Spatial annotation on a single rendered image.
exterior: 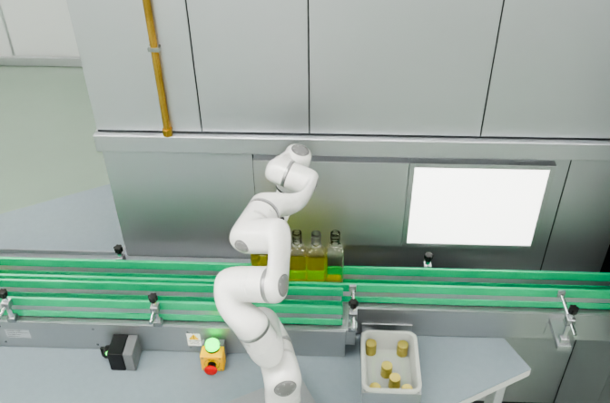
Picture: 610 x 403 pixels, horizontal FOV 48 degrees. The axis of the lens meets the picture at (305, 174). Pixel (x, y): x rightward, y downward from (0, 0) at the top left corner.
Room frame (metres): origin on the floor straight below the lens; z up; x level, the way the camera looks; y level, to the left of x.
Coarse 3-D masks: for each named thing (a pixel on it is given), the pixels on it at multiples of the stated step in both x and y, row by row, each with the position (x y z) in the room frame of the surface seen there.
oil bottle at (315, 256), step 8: (312, 248) 1.51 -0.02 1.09; (320, 248) 1.51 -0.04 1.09; (312, 256) 1.49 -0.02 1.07; (320, 256) 1.49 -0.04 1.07; (312, 264) 1.49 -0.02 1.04; (320, 264) 1.49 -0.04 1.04; (312, 272) 1.49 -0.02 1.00; (320, 272) 1.49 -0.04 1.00; (312, 280) 1.49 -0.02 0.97; (320, 280) 1.49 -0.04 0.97
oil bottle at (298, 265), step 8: (296, 248) 1.51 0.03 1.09; (304, 248) 1.51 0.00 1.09; (296, 256) 1.50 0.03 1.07; (304, 256) 1.50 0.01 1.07; (296, 264) 1.50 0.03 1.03; (304, 264) 1.50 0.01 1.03; (296, 272) 1.50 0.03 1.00; (304, 272) 1.49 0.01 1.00; (296, 280) 1.50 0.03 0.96; (304, 280) 1.50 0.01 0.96
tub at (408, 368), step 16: (368, 336) 1.38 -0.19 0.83; (384, 336) 1.38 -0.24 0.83; (400, 336) 1.38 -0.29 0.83; (384, 352) 1.36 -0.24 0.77; (416, 352) 1.31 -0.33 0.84; (368, 368) 1.31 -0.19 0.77; (400, 368) 1.30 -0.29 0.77; (416, 368) 1.25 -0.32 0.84; (368, 384) 1.25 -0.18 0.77; (384, 384) 1.25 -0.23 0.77; (400, 384) 1.24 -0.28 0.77; (416, 384) 1.21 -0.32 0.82
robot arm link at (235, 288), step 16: (224, 272) 1.13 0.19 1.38; (240, 272) 1.12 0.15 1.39; (256, 272) 1.10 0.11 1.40; (224, 288) 1.10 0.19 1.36; (240, 288) 1.08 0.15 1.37; (256, 288) 1.07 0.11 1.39; (224, 304) 1.07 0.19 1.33; (240, 304) 1.08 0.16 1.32; (224, 320) 1.06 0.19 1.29; (240, 320) 1.05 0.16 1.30; (256, 320) 1.06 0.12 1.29; (240, 336) 1.04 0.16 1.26; (256, 336) 1.03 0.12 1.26
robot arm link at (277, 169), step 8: (296, 144) 1.54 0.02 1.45; (288, 152) 1.50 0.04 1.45; (296, 152) 1.50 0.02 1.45; (304, 152) 1.51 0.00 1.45; (272, 160) 1.46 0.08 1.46; (280, 160) 1.45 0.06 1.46; (288, 160) 1.46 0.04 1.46; (296, 160) 1.49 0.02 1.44; (304, 160) 1.49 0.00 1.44; (272, 168) 1.43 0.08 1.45; (280, 168) 1.43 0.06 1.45; (288, 168) 1.43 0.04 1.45; (272, 176) 1.42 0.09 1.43; (280, 176) 1.42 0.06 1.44; (280, 184) 1.42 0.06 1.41
